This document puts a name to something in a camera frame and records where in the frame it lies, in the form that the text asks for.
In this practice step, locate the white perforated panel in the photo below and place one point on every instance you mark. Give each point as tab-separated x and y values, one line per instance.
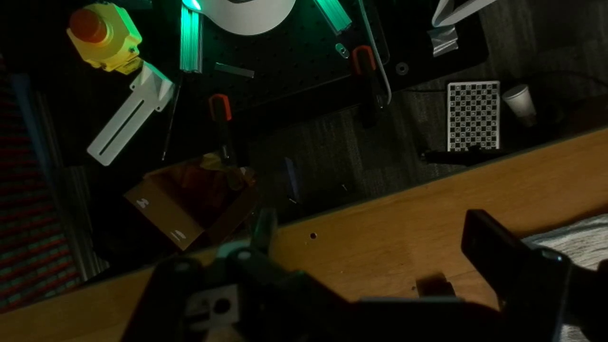
474	117

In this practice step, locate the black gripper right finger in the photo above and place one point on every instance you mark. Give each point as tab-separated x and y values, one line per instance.
531	284

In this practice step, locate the white plastic bracket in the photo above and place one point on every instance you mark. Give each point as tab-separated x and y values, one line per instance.
151	93

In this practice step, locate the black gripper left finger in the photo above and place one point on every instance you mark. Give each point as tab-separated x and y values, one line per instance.
161	315

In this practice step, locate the white towel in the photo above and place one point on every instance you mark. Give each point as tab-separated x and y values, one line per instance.
584	243

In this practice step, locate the cardboard box on floor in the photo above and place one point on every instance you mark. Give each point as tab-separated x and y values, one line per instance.
197	203

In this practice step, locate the white paper cup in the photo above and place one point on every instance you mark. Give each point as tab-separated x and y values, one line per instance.
522	104

